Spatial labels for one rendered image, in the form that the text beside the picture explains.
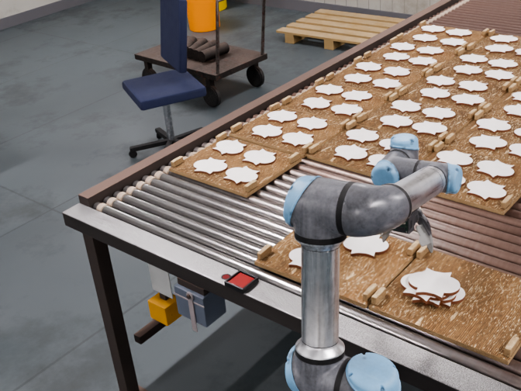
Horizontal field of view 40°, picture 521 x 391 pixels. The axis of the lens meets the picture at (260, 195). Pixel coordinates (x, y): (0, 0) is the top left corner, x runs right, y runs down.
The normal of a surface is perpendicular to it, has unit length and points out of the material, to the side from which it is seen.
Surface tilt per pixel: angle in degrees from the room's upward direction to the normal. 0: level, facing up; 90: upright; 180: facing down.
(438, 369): 0
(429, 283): 0
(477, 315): 0
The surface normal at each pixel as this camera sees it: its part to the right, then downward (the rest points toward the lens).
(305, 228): -0.59, 0.26
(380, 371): -0.01, -0.85
